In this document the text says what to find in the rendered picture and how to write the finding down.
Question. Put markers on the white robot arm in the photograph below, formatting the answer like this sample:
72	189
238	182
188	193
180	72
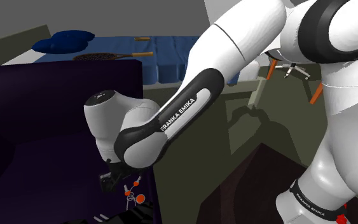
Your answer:
247	37

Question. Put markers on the white office chair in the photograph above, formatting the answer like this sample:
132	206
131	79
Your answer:
293	69

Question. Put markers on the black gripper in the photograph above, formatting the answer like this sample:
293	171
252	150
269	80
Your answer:
116	172

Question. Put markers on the bed with blue cover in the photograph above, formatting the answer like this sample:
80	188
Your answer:
166	52

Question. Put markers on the black flat device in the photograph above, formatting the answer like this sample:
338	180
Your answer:
135	214

